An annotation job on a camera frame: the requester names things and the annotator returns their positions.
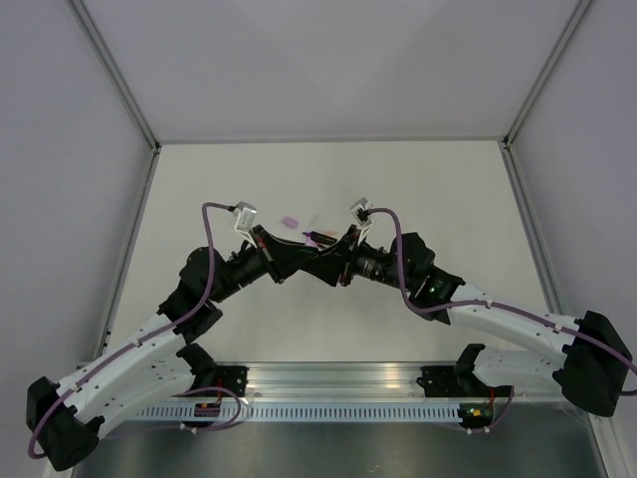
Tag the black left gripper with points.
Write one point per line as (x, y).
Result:
(289, 255)

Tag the aluminium frame post right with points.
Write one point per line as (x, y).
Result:
(567, 34)

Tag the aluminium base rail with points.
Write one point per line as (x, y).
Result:
(341, 380)

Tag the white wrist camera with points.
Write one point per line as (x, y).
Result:
(244, 215)
(360, 210)

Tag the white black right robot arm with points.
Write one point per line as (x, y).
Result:
(583, 358)

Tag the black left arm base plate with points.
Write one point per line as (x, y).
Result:
(231, 377)

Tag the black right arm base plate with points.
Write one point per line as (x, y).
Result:
(439, 381)

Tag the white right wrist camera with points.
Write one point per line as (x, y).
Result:
(360, 210)

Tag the black purple highlighter pen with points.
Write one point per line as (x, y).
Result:
(319, 238)

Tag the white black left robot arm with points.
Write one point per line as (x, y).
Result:
(69, 417)

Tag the aluminium frame post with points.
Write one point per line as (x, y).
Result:
(567, 34)
(98, 43)

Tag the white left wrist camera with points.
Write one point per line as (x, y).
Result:
(244, 215)

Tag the aluminium frame post left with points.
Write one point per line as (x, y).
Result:
(98, 43)

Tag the white slotted cable duct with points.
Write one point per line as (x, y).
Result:
(302, 412)

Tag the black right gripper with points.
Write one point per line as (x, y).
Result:
(327, 268)

